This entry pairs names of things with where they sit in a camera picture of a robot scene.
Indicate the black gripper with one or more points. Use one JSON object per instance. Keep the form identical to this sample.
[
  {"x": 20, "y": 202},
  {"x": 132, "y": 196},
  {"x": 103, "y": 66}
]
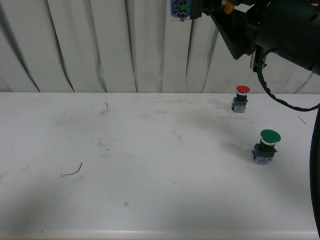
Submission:
[{"x": 289, "y": 28}]

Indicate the white curtain backdrop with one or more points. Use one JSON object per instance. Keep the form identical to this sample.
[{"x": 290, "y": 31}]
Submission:
[{"x": 115, "y": 46}]

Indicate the red push button switch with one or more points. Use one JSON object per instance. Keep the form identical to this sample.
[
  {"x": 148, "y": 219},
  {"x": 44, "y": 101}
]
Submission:
[{"x": 239, "y": 103}]

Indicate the green push button switch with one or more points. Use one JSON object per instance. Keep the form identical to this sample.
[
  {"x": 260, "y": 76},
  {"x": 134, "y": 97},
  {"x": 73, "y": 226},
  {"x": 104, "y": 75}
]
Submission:
[{"x": 264, "y": 151}]

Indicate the small wire scrap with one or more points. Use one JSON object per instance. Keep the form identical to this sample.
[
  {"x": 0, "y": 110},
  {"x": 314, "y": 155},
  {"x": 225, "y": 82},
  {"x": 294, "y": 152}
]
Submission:
[{"x": 72, "y": 173}]

